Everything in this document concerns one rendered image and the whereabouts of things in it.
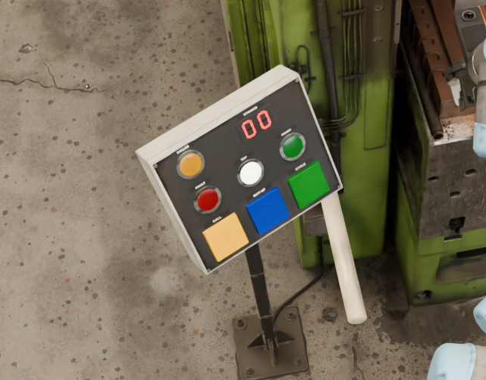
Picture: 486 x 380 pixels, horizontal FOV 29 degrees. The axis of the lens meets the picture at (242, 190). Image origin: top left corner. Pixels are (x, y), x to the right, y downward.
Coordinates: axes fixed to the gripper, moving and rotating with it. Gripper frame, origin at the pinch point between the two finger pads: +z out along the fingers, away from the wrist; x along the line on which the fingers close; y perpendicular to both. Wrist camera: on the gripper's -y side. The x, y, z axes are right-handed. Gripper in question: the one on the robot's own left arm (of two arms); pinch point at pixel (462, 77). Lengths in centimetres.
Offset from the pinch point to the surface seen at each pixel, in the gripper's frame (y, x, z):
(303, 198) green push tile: 15.5, -31.3, 20.2
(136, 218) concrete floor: 6, -80, 137
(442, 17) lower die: -19.5, 7.6, 39.0
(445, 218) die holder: 25, 4, 64
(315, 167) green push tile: 9.8, -27.9, 18.5
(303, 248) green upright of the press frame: 26, -30, 111
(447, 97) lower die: -0.6, 3.4, 30.4
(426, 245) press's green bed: 31, 1, 77
